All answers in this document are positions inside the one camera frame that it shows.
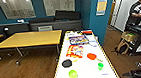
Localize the tan black backpack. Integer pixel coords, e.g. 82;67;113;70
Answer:
113;39;131;57

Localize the yellow green basket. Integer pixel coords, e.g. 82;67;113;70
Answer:
120;30;138;45

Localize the yellow air hockey table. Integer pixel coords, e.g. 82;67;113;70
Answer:
46;26;123;78

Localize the orange black striker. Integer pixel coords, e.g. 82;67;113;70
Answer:
81;29;94;36

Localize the colourful game box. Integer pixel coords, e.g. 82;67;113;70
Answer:
68;34;90;47

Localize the small black bowl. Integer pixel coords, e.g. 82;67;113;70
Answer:
61;59;74;69

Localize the brown wooden door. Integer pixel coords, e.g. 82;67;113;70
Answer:
106;0;121;30

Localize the black bench cushion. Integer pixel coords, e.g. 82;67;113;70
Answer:
54;8;83;22

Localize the white bench label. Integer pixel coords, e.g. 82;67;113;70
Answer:
37;25;54;32

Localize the small dark round object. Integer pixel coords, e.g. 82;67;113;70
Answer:
2;27;11;35

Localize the yellow wall sign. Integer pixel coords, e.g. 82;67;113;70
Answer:
95;0;109;16

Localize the dark wall bench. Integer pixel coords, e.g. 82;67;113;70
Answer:
0;13;83;37

